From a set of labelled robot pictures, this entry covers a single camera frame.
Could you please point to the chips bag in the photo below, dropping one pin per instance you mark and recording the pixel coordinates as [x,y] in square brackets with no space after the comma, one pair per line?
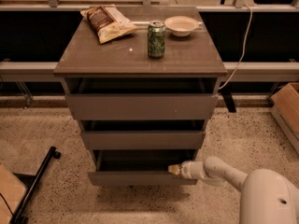
[108,22]

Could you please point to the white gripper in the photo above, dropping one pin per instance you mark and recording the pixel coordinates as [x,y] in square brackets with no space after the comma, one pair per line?
[188,170]

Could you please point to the cardboard box left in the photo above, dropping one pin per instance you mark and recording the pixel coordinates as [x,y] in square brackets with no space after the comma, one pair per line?
[12,191]

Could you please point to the grey bottom drawer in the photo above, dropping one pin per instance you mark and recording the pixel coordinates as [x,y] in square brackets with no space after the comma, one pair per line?
[139,167]

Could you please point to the black stand leg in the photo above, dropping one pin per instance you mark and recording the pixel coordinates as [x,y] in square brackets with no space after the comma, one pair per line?
[31,182]

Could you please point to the green soda can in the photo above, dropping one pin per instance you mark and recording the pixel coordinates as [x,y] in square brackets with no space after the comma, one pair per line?
[156,39]

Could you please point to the cardboard box right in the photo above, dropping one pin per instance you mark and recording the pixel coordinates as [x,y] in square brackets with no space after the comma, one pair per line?
[286,112]

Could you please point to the metal rail frame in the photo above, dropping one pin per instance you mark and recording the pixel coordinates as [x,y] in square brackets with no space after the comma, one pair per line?
[241,71]

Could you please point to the cardboard box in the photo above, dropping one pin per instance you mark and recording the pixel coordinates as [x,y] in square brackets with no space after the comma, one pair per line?
[12,191]
[286,112]

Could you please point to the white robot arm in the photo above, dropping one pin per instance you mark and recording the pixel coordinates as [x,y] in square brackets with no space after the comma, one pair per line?
[266,197]

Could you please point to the grey drawer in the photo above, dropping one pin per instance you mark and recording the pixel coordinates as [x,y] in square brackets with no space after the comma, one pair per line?
[143,134]
[139,167]
[146,98]

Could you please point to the grey middle drawer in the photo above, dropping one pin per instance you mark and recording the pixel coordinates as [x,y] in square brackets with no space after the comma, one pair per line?
[143,134]

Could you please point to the grey drawer cabinet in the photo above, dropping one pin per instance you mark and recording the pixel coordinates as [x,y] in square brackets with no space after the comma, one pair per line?
[192,56]

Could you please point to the white bowl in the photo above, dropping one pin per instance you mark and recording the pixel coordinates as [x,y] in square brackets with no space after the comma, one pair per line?
[181,26]

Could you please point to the grey top drawer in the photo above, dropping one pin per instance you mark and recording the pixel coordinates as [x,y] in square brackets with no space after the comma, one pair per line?
[146,98]

